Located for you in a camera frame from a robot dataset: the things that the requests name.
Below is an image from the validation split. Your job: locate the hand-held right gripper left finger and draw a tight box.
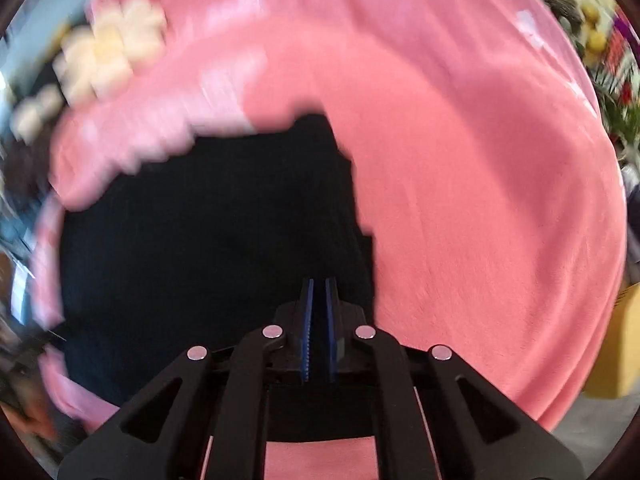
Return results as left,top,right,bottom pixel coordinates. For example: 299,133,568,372
57,279,316,480

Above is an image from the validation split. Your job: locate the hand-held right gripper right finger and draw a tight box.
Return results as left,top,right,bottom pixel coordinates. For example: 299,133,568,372
325,277,587,480

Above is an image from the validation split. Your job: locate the black long-sleeve sweater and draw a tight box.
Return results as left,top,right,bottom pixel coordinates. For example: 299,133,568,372
60,112,379,441

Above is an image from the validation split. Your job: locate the pink bow-print blanket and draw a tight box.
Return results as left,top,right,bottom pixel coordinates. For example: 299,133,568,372
30,0,629,480

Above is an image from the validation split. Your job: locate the yellow stool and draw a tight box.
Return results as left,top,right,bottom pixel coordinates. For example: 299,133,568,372
582,285,640,401

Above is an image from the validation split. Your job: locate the large cream flower pillow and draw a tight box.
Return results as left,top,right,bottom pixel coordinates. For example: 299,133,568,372
54,0,169,104

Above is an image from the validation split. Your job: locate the small cream flower pillow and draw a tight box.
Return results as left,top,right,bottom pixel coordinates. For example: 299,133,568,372
10,85,64,142

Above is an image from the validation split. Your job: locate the yellow gourd ornament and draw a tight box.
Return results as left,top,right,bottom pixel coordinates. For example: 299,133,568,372
579,2,617,54

